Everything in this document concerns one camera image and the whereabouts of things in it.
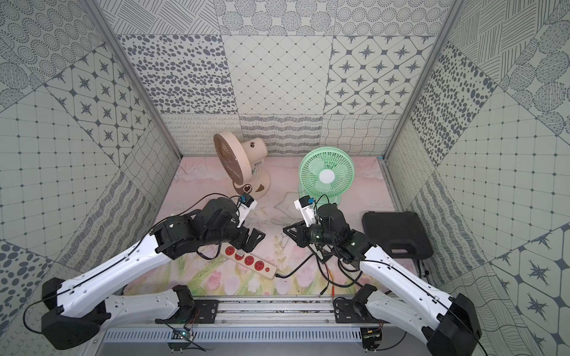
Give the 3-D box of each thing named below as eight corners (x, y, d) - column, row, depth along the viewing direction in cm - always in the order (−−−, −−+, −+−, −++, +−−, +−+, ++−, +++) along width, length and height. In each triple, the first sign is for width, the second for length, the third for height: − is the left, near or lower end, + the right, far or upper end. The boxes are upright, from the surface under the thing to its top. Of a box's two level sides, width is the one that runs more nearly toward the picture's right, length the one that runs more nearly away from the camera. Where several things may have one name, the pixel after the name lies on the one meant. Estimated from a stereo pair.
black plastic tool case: (369, 260, 89) (374, 254, 83) (360, 220, 101) (364, 211, 95) (427, 260, 89) (436, 254, 83) (411, 220, 101) (418, 211, 95)
